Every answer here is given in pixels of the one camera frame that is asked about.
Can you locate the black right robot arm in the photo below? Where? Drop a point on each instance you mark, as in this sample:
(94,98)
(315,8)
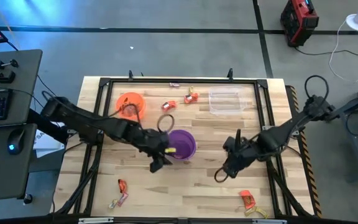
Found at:
(281,133)

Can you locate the yellow black hazard strip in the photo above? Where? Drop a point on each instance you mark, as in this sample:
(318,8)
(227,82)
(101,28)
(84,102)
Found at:
(312,186)

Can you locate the purple halloween bucket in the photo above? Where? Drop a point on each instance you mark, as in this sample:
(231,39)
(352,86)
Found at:
(183,144)

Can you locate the black aluminium frame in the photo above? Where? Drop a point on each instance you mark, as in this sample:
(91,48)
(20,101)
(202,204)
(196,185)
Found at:
(197,81)

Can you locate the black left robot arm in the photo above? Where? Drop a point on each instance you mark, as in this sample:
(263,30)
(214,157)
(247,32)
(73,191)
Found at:
(82,119)

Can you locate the silver metal bracket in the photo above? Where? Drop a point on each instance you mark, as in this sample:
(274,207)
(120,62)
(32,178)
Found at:
(269,221)
(95,220)

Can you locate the light pink candy wrapper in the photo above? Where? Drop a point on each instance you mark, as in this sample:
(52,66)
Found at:
(174,84)

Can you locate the orange halloween bucket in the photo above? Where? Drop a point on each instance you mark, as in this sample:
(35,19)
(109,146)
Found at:
(135,99)

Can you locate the dark grey desk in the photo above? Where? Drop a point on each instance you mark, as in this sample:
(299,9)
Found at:
(8,171)

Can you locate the black computer mouse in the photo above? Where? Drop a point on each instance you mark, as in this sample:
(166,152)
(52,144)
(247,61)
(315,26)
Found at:
(15,141)

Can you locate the clear plastic bin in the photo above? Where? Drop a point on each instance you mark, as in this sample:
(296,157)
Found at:
(228,99)

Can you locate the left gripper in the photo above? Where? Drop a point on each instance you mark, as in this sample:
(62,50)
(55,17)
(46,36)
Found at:
(154,143)

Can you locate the black round knob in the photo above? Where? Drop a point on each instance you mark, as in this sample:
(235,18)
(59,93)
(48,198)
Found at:
(28,199)

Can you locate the red black tool case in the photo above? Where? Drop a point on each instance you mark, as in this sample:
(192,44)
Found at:
(300,21)

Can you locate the pale yellow candy wrapper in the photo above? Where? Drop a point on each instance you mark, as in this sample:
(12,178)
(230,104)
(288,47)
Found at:
(113,203)

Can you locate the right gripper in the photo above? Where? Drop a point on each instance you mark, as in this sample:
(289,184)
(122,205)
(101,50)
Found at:
(244,151)

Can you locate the orange candy wrapper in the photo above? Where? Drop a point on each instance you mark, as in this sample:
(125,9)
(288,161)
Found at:
(122,186)

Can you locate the white printed paper box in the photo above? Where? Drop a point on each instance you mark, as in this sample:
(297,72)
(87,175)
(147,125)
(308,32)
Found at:
(47,144)

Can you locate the orange Reese's candy pack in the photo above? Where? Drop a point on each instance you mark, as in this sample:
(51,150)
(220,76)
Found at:
(248,199)

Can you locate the black table clamp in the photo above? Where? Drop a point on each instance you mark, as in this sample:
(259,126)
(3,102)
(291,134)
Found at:
(230,74)
(130,75)

